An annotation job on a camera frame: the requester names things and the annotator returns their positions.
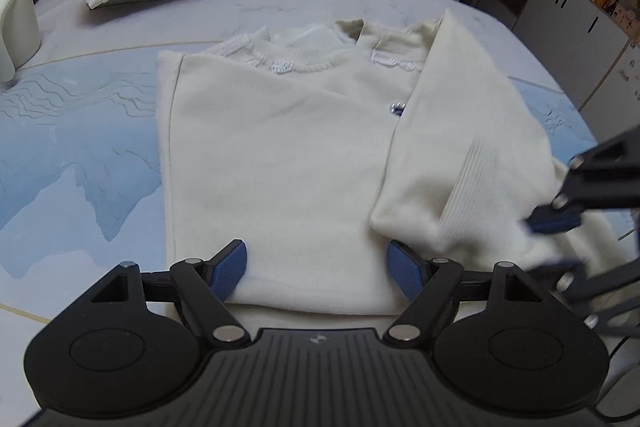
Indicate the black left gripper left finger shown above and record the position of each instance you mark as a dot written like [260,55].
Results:
[203,286]

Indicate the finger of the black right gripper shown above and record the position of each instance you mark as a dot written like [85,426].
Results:
[603,178]
[569,278]

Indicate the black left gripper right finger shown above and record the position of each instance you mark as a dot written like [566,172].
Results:
[430,287]

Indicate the cream white sweater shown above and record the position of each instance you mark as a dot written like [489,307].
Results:
[319,147]

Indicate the white kitchen cabinet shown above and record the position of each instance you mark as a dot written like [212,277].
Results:
[591,48]

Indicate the white cylindrical jug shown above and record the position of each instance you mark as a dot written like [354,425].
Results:
[19,36]

